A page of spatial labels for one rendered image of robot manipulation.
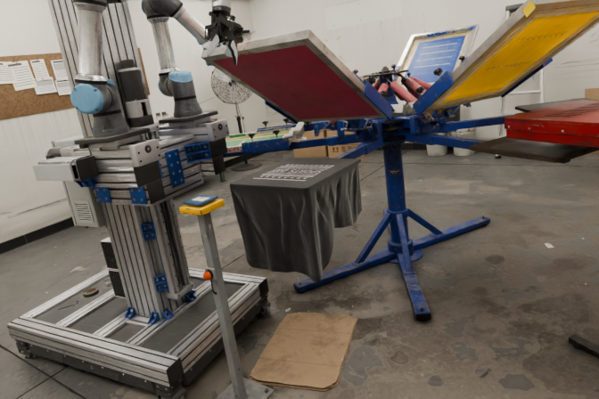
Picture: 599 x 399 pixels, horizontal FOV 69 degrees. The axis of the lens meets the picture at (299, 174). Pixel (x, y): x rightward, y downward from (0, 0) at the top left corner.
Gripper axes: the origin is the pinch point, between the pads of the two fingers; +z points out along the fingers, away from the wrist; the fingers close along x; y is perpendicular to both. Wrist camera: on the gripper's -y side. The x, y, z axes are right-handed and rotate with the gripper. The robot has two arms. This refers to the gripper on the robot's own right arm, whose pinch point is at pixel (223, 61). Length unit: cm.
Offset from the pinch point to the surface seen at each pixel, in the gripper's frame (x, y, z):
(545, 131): -73, -101, 23
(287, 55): -22.9, -13.2, -5.9
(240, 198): -29, 16, 55
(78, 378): -3, 103, 155
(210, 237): -6, 10, 70
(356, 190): -71, -22, 49
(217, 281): -11, 10, 89
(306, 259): -39, -15, 80
